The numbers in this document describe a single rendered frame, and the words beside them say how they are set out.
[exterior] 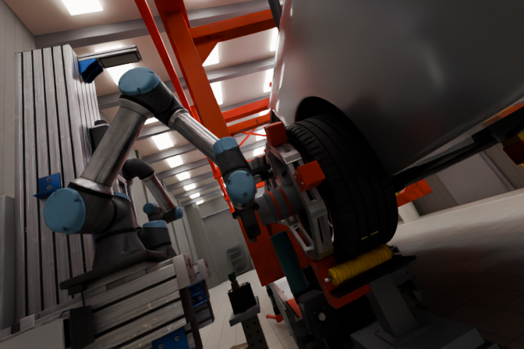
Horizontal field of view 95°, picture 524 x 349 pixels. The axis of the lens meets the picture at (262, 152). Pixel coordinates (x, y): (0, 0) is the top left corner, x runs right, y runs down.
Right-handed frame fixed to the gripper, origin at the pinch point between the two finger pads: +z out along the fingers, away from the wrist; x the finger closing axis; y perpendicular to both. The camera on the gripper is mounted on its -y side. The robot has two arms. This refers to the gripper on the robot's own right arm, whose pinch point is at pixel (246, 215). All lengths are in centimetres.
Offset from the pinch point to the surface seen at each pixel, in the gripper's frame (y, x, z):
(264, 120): 180, -94, 259
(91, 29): 554, 168, 298
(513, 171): -53, -452, 272
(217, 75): 539, -89, 528
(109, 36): 532, 137, 306
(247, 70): 534, -190, 534
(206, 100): 106, -4, 65
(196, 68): 139, -6, 65
